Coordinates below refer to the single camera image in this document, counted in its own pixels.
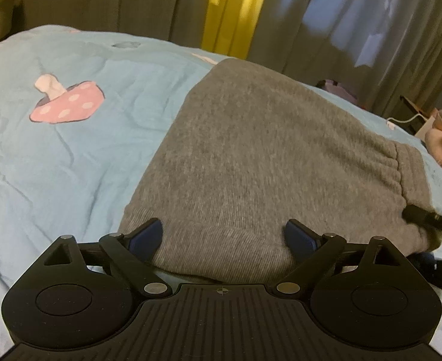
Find grey knit pants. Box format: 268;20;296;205
119;59;442;284

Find dark bedside table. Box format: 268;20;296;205
397;95;429;135

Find light blue bed sheet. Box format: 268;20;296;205
0;25;442;355

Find grey curtain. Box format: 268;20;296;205
16;0;442;116

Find yellow curtain panel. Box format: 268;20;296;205
201;0;264;60

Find white charging cable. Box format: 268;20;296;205
385;111;429;131

